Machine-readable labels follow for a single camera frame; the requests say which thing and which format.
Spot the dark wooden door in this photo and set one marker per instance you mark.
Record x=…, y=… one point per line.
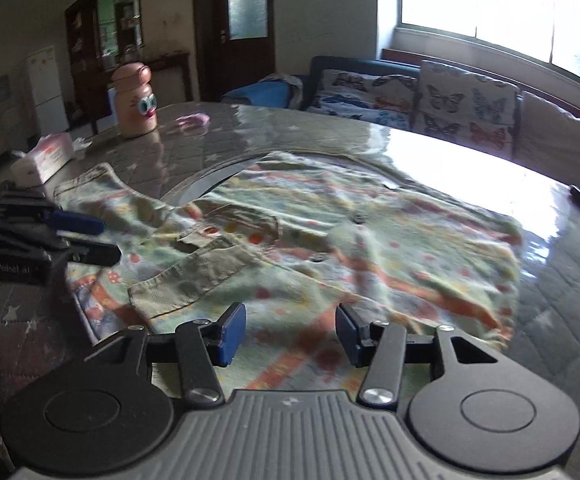
x=235, y=44

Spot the grey blanket on sofa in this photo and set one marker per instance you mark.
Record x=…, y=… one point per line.
x=283, y=91

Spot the dark wooden side table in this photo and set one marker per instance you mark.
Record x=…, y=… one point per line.
x=171, y=77

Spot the lying butterfly cushion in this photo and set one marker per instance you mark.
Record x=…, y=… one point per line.
x=386, y=100

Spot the dark wooden display cabinet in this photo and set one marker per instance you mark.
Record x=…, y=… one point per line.
x=99, y=32

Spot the tissue box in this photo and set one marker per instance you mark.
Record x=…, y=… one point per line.
x=49, y=155

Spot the blue sofa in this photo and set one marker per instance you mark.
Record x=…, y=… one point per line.
x=253, y=93

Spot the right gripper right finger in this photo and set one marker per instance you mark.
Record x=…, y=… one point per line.
x=379, y=348

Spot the white refrigerator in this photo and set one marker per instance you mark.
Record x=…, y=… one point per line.
x=42, y=72

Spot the plain beige cushion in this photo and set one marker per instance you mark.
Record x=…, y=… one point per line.
x=548, y=140

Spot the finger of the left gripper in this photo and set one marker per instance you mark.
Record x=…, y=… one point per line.
x=89, y=252
x=69, y=221

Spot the pink cartoon bottle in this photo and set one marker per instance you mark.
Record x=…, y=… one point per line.
x=134, y=100

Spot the colourful patterned child shirt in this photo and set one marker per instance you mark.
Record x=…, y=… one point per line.
x=291, y=237

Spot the small pink toy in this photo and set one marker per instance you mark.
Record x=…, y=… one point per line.
x=192, y=121

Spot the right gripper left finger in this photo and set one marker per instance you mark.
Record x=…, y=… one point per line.
x=201, y=345

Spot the upright butterfly cushion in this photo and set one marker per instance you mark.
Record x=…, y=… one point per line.
x=466, y=108

